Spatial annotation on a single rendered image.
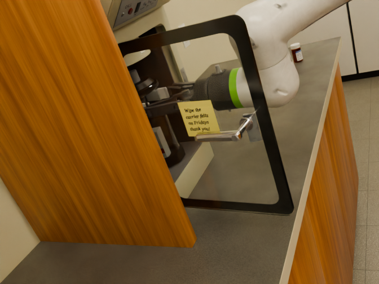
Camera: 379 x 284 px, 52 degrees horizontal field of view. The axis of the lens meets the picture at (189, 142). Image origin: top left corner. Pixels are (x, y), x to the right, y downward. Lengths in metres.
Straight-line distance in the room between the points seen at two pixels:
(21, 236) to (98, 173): 0.40
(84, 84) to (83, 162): 0.19
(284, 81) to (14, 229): 0.81
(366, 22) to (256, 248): 3.21
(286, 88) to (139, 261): 0.50
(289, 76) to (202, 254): 0.41
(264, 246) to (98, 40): 0.51
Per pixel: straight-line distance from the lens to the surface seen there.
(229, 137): 0.66
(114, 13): 0.79
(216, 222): 0.92
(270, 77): 0.81
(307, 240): 1.09
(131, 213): 0.89
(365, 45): 3.91
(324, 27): 3.88
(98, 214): 0.95
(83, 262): 1.00
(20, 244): 1.19
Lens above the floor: 1.48
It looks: 24 degrees down
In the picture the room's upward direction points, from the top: 20 degrees counter-clockwise
